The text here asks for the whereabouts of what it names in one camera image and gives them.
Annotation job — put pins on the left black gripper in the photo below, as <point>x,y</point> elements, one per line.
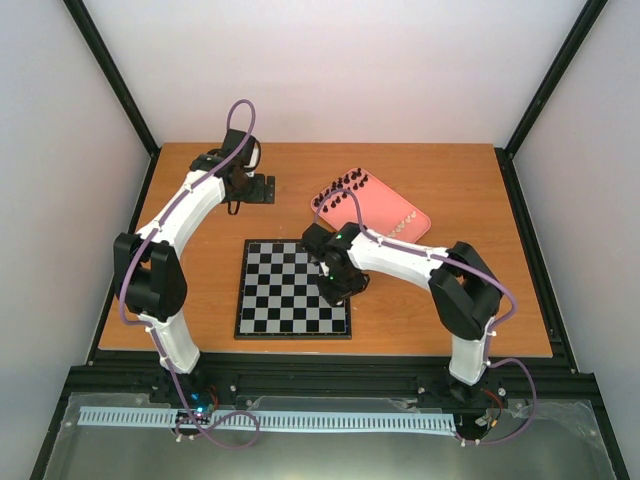
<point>269,198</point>

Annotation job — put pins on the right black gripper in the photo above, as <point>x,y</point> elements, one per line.
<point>331,296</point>

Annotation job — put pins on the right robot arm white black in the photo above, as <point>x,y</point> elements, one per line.
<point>464,291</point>

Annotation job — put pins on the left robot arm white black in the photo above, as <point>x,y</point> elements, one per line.
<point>149,282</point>

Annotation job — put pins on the black and silver chessboard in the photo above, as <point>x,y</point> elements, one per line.
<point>279,298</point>

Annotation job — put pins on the pink plastic tray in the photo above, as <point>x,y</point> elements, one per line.
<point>382,208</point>

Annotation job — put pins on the black aluminium frame base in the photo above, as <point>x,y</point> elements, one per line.
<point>244,376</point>

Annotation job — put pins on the left frame post black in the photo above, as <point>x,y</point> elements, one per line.
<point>103,57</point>

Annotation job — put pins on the frame post black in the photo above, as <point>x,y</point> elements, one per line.
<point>103,57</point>
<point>569,48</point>

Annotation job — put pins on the light blue cable duct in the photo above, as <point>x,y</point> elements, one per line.
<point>272,421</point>

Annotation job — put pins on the right frame post black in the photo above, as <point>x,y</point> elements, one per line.
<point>569,48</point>

